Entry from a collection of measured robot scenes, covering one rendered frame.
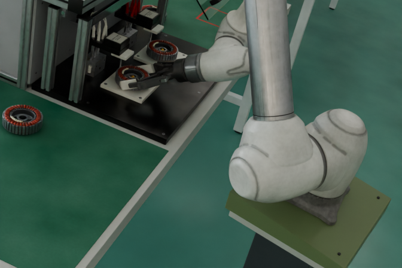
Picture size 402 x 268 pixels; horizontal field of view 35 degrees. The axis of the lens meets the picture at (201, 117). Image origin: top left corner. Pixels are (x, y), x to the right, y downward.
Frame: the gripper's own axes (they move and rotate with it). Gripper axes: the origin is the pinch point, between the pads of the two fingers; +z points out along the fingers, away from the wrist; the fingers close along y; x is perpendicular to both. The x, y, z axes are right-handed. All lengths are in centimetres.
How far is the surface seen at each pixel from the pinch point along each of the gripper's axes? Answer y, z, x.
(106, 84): -6.0, 6.6, 1.3
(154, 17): 23.5, -2.0, 12.3
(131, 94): -6.6, -1.5, -3.4
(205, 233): 31, 11, -87
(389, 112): 196, -47, -120
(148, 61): 17.1, 2.3, -1.2
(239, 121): 113, 16, -75
